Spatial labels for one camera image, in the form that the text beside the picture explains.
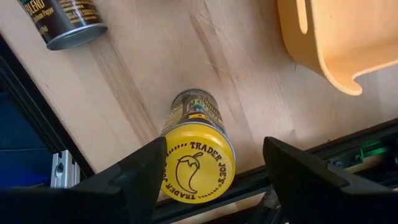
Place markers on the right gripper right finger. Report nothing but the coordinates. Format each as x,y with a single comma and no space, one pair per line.
323,202

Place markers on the silver metal bracket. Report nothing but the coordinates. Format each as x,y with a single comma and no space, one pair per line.
63,169

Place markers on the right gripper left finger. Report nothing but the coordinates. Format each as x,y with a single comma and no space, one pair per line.
121,199

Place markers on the large yellow plastic bin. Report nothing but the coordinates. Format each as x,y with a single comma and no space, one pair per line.
348,37

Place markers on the yellow lid spice tin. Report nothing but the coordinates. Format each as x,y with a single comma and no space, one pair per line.
199,161
65,21

